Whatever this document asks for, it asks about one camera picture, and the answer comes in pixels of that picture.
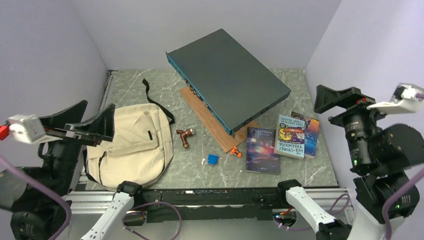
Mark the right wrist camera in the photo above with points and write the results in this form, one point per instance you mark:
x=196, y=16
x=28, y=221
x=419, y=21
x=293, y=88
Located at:
x=406, y=99

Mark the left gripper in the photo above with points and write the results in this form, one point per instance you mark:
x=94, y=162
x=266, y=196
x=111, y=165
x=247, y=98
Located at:
x=102, y=126

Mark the blue orange paperback book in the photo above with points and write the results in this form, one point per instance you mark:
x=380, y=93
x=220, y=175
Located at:
x=311, y=131

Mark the dark purple paperback book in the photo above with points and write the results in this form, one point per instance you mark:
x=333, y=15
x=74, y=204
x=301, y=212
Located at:
x=260, y=156

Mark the wooden board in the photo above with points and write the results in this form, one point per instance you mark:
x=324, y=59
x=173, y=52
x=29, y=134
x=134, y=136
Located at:
x=226, y=141

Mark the brown pipe tee fitting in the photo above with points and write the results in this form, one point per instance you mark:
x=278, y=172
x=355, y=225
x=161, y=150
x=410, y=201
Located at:
x=184, y=134

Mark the cream canvas backpack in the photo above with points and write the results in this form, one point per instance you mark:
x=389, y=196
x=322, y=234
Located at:
x=141, y=149

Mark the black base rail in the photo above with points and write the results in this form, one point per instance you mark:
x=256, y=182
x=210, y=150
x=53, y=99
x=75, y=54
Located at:
x=203, y=203

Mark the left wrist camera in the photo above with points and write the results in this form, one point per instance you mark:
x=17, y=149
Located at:
x=26, y=129

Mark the treehouse paperback book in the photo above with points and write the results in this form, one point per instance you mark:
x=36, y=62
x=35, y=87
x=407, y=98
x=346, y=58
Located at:
x=290, y=137

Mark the orange pencil sharpener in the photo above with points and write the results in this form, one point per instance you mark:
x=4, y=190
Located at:
x=234, y=151

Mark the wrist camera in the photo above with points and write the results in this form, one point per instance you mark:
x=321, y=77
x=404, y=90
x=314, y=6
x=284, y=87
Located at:
x=26, y=129
x=406, y=99

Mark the dark grey network switch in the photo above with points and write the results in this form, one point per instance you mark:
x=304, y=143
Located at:
x=233, y=85

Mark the blue grey eraser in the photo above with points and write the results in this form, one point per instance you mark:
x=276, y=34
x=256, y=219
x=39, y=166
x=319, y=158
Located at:
x=212, y=159

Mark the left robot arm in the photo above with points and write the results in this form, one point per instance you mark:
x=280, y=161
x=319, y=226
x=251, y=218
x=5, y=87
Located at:
x=35, y=195

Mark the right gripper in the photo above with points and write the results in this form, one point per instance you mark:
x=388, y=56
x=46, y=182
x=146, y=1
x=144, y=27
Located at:
x=325, y=97

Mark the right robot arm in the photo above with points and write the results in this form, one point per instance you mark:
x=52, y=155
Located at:
x=385, y=195

